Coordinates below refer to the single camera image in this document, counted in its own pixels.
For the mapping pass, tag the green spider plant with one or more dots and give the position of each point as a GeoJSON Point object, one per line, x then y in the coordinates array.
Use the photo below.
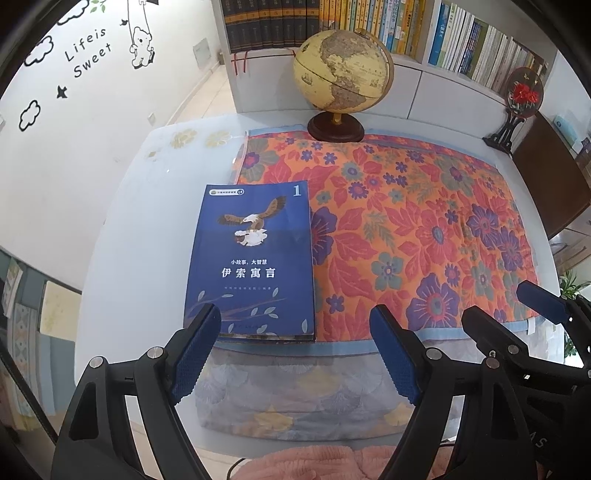
{"type": "Point", "coordinates": [570, 281]}

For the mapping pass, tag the brown wooden cabinet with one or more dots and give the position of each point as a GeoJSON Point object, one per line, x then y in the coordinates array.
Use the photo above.
{"type": "Point", "coordinates": [545, 175]}

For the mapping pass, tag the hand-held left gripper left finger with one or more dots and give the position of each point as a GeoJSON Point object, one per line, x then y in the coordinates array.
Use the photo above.
{"type": "Point", "coordinates": [196, 353]}

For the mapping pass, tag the black outline cloud decal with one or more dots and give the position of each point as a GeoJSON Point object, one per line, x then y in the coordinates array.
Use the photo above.
{"type": "Point", "coordinates": [76, 9]}
{"type": "Point", "coordinates": [39, 46]}

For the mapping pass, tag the blue eagle cover book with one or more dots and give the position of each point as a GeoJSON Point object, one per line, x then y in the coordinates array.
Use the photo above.
{"type": "Point", "coordinates": [249, 258]}

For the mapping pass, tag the cream rectangular panel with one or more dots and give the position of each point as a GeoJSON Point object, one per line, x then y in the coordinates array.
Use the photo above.
{"type": "Point", "coordinates": [60, 309]}

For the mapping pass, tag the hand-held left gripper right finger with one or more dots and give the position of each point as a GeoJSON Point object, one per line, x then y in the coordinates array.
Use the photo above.
{"type": "Point", "coordinates": [395, 355]}

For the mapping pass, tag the orange floral cloth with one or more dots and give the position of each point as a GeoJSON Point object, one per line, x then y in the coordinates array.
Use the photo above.
{"type": "Point", "coordinates": [392, 207]}

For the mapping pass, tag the white wall panel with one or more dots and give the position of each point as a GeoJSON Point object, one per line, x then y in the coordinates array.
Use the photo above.
{"type": "Point", "coordinates": [202, 51]}

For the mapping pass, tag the green leaf wall decal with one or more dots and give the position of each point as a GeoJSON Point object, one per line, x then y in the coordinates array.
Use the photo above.
{"type": "Point", "coordinates": [98, 5]}

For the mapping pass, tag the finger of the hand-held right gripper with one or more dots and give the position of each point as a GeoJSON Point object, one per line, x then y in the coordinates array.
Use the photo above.
{"type": "Point", "coordinates": [540, 297]}
{"type": "Point", "coordinates": [489, 330]}

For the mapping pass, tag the antique yellow globe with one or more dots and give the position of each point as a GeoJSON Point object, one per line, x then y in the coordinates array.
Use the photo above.
{"type": "Point", "coordinates": [341, 74]}

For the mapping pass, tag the row of black books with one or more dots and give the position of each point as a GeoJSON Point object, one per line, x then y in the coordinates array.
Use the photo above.
{"type": "Point", "coordinates": [268, 23]}

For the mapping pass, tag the round embroidered flower ornament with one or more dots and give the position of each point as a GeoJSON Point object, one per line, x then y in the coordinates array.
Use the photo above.
{"type": "Point", "coordinates": [524, 92]}

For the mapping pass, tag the row of yellow books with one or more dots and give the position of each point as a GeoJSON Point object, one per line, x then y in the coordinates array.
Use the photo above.
{"type": "Point", "coordinates": [397, 23]}

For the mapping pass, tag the black wall lettering decal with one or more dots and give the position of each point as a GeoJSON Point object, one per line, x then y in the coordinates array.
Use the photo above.
{"type": "Point", "coordinates": [87, 53]}

